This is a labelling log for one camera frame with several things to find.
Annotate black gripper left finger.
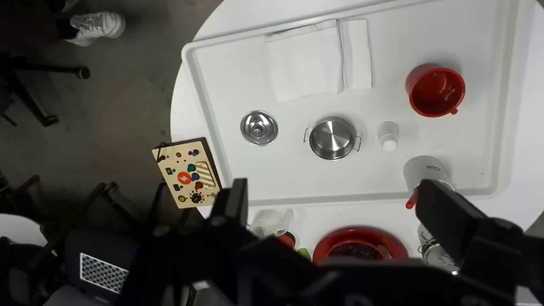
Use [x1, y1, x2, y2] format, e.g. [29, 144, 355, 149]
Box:
[209, 176, 250, 227]

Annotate small silver pot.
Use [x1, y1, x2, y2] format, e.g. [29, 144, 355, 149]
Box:
[302, 113, 364, 161]

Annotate wooden colourful toy board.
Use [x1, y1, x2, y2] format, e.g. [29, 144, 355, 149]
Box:
[149, 135, 222, 210]

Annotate black chair base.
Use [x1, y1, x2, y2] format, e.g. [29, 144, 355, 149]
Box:
[0, 49, 92, 129]

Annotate clear glass cup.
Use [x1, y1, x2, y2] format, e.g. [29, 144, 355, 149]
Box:
[248, 207, 297, 237]

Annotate red plastic cup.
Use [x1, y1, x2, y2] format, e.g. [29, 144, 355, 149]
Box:
[404, 62, 467, 118]

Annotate small white shaker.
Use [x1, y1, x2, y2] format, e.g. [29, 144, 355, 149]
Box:
[377, 118, 401, 152]

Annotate large white tray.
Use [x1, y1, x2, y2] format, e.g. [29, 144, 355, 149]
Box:
[180, 0, 520, 207]

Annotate white crumpled cloth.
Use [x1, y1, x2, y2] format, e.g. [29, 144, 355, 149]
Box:
[66, 10, 127, 47]

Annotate silver metal canister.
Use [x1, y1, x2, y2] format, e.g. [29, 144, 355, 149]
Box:
[416, 224, 455, 271]

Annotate black box with mesh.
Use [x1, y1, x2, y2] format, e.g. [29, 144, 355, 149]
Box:
[63, 225, 144, 297]

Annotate red plate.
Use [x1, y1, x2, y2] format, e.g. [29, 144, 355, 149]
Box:
[311, 225, 411, 265]

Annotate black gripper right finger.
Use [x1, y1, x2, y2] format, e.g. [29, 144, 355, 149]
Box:
[415, 178, 484, 265]

